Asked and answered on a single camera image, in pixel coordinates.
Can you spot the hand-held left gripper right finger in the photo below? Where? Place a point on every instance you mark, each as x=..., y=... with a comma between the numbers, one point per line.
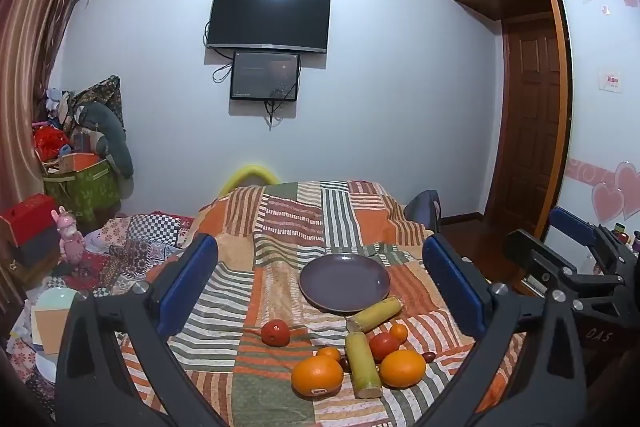
x=452, y=292

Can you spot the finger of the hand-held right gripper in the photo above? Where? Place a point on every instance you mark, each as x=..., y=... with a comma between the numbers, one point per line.
x=570, y=219
x=530, y=252

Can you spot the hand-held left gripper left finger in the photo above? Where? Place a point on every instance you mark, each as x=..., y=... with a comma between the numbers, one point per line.
x=192, y=287

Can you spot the small tangerine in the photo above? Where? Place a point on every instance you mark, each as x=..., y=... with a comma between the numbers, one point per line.
x=398, y=332
x=328, y=353

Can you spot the green sugarcane piece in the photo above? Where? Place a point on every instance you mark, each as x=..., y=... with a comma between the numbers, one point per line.
x=375, y=314
x=363, y=364

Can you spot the red tomato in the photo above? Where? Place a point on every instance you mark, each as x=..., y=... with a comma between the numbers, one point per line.
x=275, y=333
x=384, y=346

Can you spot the purple ceramic plate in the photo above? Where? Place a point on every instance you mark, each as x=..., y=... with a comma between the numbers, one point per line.
x=345, y=283

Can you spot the large orange with sticker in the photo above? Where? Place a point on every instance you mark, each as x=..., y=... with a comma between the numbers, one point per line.
x=316, y=377

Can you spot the small dark red date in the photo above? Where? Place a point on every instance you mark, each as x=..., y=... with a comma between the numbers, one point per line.
x=345, y=363
x=428, y=356

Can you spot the checkered floral blanket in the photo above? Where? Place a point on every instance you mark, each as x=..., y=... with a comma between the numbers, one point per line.
x=140, y=237

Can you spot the white sliding door with hearts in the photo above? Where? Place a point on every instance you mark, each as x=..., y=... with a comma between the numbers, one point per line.
x=595, y=132

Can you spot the striped patchwork blanket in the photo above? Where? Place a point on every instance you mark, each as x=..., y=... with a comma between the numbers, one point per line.
x=280, y=232

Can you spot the brown wooden door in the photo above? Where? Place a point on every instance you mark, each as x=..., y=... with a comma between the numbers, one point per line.
x=532, y=122

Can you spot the yellow padded chair back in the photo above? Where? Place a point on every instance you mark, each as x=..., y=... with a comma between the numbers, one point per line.
x=248, y=173

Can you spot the pink toy rabbit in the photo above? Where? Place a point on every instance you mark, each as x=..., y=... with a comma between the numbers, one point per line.
x=70, y=237

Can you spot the green storage box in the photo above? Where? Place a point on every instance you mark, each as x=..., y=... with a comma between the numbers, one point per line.
x=85, y=192

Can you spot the white paper note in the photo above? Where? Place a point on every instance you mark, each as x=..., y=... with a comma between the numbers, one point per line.
x=611, y=81

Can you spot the beige cardboard box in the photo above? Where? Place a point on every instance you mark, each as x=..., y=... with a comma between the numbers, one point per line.
x=50, y=329

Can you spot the dark grey box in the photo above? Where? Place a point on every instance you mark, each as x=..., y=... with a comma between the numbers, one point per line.
x=37, y=249

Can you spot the grey plush toy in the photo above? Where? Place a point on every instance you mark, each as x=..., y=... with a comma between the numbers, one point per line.
x=107, y=132

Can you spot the red box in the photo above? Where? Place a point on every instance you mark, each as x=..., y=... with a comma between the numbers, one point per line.
x=27, y=217

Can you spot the red bag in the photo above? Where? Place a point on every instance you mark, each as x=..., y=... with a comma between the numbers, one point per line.
x=50, y=142

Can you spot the dark patterned cushion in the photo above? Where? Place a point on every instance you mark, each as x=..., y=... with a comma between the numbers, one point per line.
x=102, y=92

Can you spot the striped brown curtain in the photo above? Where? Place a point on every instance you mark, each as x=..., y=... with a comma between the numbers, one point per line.
x=30, y=57

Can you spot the small black wall monitor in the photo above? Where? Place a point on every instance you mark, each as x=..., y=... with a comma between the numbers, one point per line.
x=265, y=76

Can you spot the black wall television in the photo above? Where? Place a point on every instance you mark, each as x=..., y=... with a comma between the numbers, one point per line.
x=270, y=17

